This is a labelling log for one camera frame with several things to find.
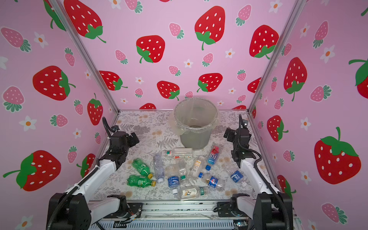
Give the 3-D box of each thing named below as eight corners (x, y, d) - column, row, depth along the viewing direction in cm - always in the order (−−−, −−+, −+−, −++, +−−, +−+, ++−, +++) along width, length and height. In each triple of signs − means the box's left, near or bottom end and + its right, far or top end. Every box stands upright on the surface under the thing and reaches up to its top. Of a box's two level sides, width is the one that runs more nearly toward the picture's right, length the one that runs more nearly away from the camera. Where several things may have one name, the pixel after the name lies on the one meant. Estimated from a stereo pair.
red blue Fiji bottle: (204, 169, 90) (205, 165, 85) (210, 147, 100) (211, 143, 95) (213, 172, 88) (215, 169, 84) (219, 150, 98) (221, 146, 94)
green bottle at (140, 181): (128, 188, 83) (125, 185, 79) (131, 178, 87) (128, 175, 82) (155, 188, 83) (153, 185, 78) (157, 178, 87) (155, 175, 82)
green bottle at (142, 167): (132, 165, 92) (129, 162, 88) (138, 159, 95) (136, 155, 90) (149, 181, 86) (147, 178, 81) (156, 174, 88) (154, 171, 84)
